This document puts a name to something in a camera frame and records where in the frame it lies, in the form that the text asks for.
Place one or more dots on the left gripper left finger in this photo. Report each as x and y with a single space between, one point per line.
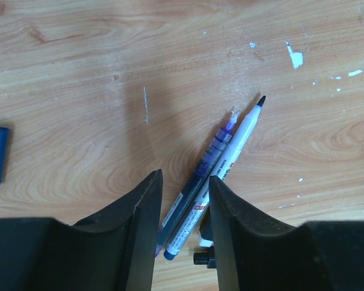
112 249

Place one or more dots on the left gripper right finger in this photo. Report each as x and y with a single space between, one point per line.
255 251

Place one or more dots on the white pen black tip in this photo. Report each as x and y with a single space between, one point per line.
221 169

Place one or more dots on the small black pen cap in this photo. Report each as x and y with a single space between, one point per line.
206 258

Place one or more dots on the dark purple pen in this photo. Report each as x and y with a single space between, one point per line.
195 181

